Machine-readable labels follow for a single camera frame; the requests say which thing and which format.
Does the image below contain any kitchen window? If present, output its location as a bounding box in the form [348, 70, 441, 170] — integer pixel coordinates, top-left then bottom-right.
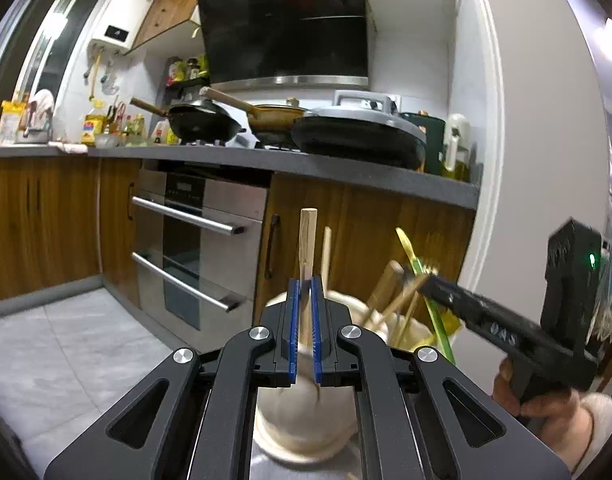
[0, 0, 109, 111]

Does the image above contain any person's right hand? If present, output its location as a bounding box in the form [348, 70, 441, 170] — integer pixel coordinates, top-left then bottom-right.
[491, 360, 587, 423]

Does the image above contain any dark green appliance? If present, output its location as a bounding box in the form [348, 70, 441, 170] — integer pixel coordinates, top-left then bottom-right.
[401, 110, 447, 176]

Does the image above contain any yellow green spoon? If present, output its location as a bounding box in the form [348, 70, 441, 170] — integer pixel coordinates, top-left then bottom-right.
[395, 226, 459, 366]

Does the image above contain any person's right forearm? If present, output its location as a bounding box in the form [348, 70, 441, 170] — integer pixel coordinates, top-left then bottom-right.
[556, 392, 612, 478]

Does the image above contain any black griddle with grey lid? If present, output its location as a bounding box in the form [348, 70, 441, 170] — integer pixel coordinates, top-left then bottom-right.
[291, 90, 428, 170]

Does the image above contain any yellow food bag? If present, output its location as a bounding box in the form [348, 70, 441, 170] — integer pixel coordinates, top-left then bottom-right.
[0, 100, 27, 145]

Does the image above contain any grey kitchen countertop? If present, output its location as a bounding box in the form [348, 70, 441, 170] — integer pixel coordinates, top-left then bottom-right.
[0, 142, 482, 208]

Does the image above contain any black range hood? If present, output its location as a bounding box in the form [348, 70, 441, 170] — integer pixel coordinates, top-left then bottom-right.
[196, 0, 376, 92]

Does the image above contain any wooden lower cabinet beside oven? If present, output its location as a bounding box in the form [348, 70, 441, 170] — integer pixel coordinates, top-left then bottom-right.
[256, 172, 479, 321]

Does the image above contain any white oil dispenser bottle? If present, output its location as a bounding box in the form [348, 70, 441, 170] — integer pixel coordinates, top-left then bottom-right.
[442, 113, 472, 181]

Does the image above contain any white hanging towel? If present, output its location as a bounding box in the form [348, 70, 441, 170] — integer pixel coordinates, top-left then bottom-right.
[28, 89, 54, 131]

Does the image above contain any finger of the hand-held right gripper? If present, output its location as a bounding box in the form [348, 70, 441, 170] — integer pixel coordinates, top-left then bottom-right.
[418, 274, 492, 328]

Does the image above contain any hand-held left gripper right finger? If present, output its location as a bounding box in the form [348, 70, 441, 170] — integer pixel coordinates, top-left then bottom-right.
[310, 275, 572, 480]

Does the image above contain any white water heater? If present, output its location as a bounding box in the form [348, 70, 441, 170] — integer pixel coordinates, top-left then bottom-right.
[88, 0, 157, 56]

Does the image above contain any cream ceramic double utensil holder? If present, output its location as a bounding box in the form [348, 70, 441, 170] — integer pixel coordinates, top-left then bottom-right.
[253, 290, 437, 463]

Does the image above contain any black spice rack with jars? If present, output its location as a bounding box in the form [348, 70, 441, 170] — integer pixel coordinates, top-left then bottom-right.
[165, 55, 209, 88]

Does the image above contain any black wok with wooden handle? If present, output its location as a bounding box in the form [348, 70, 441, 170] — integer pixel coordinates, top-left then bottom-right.
[130, 97, 247, 143]

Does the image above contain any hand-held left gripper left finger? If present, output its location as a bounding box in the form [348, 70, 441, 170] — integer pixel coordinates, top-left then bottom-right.
[43, 279, 303, 480]

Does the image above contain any wooden lower cabinet run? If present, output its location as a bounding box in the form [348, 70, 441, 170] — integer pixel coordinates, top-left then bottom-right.
[0, 157, 142, 306]

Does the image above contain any stainless steel built-in oven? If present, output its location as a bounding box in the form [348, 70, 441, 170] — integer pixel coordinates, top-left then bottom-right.
[131, 167, 269, 353]

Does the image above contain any brown pan with wooden handle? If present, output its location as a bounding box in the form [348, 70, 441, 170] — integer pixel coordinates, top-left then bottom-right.
[200, 86, 312, 143]

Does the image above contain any yellow cooking oil bottle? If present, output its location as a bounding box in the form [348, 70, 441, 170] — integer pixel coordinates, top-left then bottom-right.
[82, 100, 109, 147]

